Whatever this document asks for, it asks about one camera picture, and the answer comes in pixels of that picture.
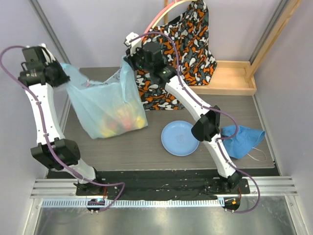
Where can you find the light blue plastic bag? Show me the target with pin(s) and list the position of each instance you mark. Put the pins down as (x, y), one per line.
(106, 109)

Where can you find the camouflage patterned fabric bag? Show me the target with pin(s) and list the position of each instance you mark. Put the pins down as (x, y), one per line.
(191, 54)

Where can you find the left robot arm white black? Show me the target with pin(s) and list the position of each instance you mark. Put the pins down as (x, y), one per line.
(41, 74)

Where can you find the wooden rack frame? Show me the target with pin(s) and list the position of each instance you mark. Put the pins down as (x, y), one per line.
(237, 77)

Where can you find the blue cloth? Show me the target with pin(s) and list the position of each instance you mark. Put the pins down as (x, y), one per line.
(243, 142)

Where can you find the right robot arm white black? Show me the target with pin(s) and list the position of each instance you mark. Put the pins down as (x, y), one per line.
(149, 57)

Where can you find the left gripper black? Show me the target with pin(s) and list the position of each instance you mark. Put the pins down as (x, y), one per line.
(63, 78)

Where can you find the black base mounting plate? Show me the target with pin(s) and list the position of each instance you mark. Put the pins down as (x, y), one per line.
(144, 182)

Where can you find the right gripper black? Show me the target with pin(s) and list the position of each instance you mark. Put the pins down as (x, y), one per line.
(132, 61)

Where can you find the white slotted cable duct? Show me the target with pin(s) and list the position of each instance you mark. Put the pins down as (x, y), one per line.
(100, 203)

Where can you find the blue round plate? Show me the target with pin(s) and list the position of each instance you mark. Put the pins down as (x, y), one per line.
(177, 138)

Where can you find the pink cream hanger hoop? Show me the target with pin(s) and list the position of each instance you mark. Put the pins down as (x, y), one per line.
(168, 6)

